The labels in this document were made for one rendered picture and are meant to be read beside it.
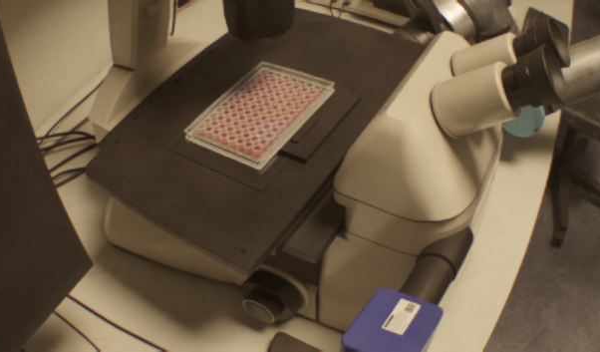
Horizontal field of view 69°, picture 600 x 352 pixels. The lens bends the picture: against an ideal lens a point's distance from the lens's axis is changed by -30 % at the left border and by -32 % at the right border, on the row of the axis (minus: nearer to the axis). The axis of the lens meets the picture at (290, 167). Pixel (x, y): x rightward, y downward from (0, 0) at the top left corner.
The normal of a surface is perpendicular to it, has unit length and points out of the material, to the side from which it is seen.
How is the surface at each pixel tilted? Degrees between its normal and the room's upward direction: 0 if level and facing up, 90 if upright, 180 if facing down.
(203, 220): 0
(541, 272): 0
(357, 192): 86
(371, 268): 90
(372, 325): 0
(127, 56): 90
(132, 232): 48
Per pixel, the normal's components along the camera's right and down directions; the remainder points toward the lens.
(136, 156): -0.05, -0.73
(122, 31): -0.54, 0.60
